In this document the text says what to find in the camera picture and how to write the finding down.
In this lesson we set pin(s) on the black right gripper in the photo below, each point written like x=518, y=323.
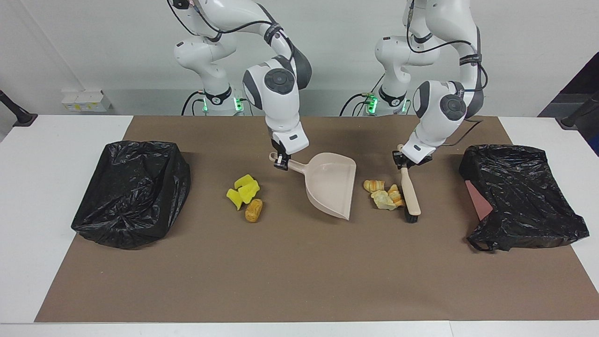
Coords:
x=281, y=155

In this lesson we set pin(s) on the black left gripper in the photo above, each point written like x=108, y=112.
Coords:
x=402, y=161

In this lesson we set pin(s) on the beige hand brush black bristles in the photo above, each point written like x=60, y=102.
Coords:
x=411, y=192

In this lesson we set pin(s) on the small striped orange bread piece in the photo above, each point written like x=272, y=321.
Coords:
x=373, y=186

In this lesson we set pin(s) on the pale torn bread piece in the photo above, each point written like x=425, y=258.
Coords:
x=383, y=200

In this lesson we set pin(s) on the notched yellow sponge piece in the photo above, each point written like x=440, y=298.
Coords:
x=244, y=180

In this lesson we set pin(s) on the beige plastic dustpan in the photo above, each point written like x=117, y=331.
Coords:
x=330, y=187

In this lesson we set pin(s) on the brown bread nugget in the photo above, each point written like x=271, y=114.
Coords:
x=254, y=210

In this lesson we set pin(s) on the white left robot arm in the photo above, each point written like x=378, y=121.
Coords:
x=440, y=112

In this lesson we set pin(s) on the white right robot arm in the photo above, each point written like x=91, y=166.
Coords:
x=281, y=103

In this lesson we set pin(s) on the pink bin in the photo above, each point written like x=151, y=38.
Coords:
x=478, y=199

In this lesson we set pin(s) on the black trash bag over pink bin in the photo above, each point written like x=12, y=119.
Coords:
x=524, y=201

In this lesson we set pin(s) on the black trash bag bin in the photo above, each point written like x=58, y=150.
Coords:
x=131, y=196

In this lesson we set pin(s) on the brown table mat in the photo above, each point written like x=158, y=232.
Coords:
x=299, y=271

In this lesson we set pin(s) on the white power strip box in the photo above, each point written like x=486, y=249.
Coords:
x=86, y=101

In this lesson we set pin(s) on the black camera stand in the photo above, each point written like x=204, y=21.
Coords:
x=18, y=114
x=578, y=114

